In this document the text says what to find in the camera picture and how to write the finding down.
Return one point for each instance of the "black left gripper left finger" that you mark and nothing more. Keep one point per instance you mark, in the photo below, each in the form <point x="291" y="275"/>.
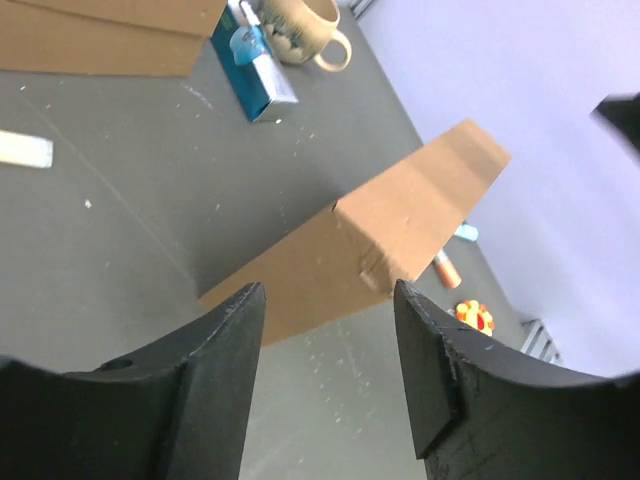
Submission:
<point x="176" y="408"/>

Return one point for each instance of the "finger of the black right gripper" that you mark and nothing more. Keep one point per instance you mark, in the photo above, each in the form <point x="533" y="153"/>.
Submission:
<point x="622" y="114"/>

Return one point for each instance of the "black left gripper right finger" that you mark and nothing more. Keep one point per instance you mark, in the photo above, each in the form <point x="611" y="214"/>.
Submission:
<point x="479" y="409"/>

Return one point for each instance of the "brown cardboard box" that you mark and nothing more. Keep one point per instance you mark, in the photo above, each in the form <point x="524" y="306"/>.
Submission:
<point x="349" y="256"/>

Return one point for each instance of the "blue toothpaste box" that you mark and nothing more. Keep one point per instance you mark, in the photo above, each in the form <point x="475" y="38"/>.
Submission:
<point x="256" y="75"/>

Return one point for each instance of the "upper folded cardboard box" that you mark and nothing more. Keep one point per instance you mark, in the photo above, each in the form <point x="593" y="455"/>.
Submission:
<point x="190" y="17"/>

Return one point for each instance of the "folded cardboard box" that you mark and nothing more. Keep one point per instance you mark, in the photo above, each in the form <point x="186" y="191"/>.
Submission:
<point x="190" y="17"/>
<point x="45" y="41"/>

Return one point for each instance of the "lower folded cardboard box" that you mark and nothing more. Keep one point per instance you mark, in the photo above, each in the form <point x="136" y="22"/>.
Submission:
<point x="45" y="41"/>

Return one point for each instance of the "orange flower toy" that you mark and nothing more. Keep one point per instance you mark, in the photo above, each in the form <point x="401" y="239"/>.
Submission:
<point x="475" y="315"/>

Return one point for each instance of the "orange grey marker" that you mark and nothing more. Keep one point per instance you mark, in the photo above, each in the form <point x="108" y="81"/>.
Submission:
<point x="447" y="272"/>

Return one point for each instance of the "light blue marker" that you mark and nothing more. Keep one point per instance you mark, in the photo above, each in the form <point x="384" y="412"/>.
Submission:
<point x="467" y="232"/>

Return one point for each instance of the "yellow highlighter marker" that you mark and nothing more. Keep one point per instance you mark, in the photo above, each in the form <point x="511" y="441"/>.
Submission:
<point x="26" y="150"/>

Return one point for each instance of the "beige ceramic mug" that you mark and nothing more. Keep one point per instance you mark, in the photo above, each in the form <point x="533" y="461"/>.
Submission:
<point x="299" y="31"/>

